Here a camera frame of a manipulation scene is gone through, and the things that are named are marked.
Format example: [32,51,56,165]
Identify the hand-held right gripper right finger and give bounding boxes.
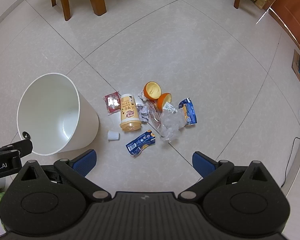
[178,151,294,203]

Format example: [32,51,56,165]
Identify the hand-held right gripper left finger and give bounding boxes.
[5,149,113,203]

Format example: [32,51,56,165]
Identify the orange peel half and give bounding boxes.
[157,93,172,112]
[143,81,163,101]

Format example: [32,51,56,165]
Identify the black power cable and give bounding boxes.
[280,117,300,188]

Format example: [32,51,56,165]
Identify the clear plastic bag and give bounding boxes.
[160,102,187,143]

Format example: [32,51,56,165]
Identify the wooden table and chair legs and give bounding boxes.
[45,0,72,22]

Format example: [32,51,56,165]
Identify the white paper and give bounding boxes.
[136,104,150,123]

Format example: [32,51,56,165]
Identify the crushed blue drink carton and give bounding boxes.
[126,129,156,158]

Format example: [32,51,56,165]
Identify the white plastic trash bin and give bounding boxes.
[17,73,99,155]

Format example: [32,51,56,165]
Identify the yellow milk tea cup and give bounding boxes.
[119,94,142,133]

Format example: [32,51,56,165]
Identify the red snack wrapper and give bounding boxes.
[104,91,122,116]

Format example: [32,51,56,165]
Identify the wooden door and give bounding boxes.
[261,0,300,53]

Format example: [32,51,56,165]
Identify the small cardboard boxes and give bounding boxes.
[250,0,268,9]

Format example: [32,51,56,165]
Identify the transparent red-printed wrapper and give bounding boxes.
[146,101,163,130]

